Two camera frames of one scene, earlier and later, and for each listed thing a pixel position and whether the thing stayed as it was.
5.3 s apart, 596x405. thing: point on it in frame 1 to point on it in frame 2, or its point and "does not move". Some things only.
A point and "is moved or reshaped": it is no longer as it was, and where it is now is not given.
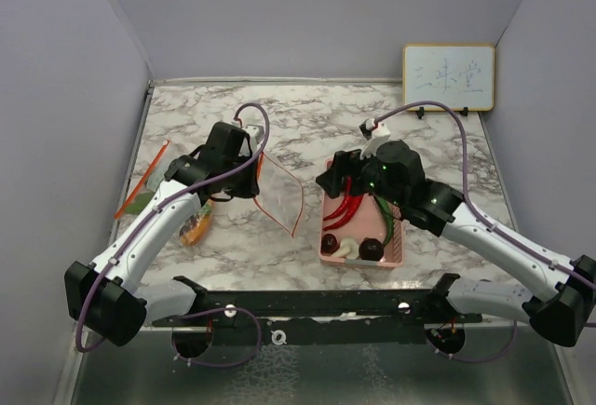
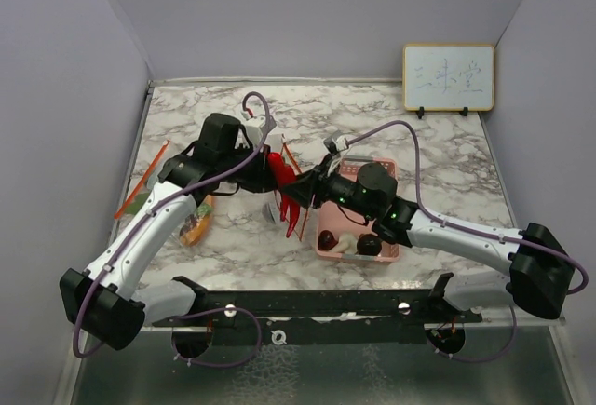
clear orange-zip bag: (196, 225) does not move
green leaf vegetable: (139, 203) does not move
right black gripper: (345, 162) to (318, 184)
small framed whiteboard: (460, 76) does not move
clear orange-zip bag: (280, 193) is moved or reshaped
